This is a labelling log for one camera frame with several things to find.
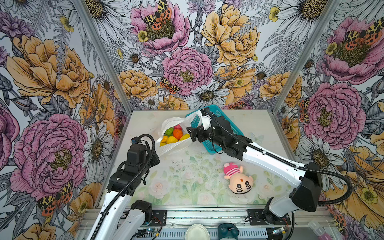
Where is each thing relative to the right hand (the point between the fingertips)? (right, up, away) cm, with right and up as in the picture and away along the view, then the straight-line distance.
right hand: (196, 129), depth 74 cm
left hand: (-20, -14, 0) cm, 24 cm away
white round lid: (+1, -48, -4) cm, 48 cm away
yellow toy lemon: (-16, -8, +25) cm, 31 cm away
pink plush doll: (+23, -28, +4) cm, 36 cm away
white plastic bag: (-7, +3, +20) cm, 21 cm away
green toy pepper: (-18, -2, +28) cm, 34 cm away
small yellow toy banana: (-21, -8, +25) cm, 33 cm away
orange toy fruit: (-12, -3, +27) cm, 30 cm away
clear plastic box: (+56, -46, -4) cm, 72 cm away
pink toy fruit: (-12, +1, +30) cm, 33 cm away
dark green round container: (+14, -42, -10) cm, 46 cm away
